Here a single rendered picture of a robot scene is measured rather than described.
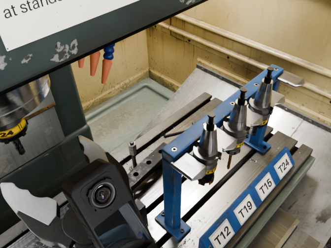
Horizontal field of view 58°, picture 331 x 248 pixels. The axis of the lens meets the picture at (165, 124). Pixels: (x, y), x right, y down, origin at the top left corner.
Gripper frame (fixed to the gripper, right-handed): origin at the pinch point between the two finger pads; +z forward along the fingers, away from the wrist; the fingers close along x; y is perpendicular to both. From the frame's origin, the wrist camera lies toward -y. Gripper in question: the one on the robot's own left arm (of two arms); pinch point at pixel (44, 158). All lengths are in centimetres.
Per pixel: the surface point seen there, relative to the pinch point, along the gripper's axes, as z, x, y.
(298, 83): -6, 68, 22
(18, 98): 4.4, 1.1, -6.4
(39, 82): 5.6, 4.4, -6.2
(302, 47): 6, 101, 29
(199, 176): -6.6, 24.6, 21.8
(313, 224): -29, 68, 72
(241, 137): -6.3, 40.5, 22.6
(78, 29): -7.8, 3.9, -18.5
